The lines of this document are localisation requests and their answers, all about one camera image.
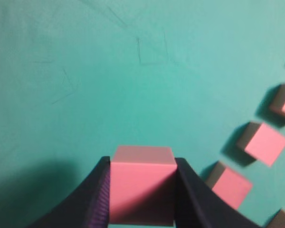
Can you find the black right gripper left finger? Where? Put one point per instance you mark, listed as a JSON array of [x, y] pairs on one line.
[[87, 206]]

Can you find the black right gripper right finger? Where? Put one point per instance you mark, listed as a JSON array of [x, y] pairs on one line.
[[197, 206]]

